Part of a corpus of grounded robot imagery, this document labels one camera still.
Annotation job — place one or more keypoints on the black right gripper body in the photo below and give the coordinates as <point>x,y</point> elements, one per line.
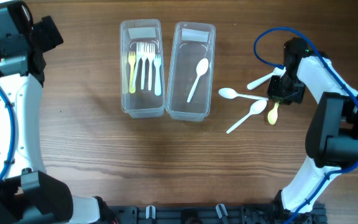
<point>285,90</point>

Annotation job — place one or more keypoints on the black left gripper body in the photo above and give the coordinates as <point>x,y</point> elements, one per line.
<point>50,34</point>

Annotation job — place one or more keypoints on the yellow plastic spoon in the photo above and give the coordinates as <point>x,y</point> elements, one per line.
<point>273,114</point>

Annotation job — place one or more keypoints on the white spoon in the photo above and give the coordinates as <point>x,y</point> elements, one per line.
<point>256,108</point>
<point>258,82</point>
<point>201,69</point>
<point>230,93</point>

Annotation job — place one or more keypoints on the yellow plastic fork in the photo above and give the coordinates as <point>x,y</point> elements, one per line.
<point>131,62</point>

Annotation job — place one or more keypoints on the white plastic fork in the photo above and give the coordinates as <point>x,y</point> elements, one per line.
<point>150,58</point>
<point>139,54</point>
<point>144,58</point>

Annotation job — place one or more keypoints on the light blue plastic fork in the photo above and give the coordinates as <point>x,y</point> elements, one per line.
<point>157,65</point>

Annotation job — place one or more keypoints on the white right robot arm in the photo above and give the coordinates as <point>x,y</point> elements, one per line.
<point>332,138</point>

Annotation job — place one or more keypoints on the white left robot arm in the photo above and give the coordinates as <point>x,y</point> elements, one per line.
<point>27,193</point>

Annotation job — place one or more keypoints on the clear right plastic container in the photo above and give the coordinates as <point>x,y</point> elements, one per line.
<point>191,42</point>

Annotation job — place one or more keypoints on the clear plastic container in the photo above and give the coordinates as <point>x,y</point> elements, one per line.
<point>142,103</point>
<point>191,42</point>

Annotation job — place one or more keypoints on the clear left plastic container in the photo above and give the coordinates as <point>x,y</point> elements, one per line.
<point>142,103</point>

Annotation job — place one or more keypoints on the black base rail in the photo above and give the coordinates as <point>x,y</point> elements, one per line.
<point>245,214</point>

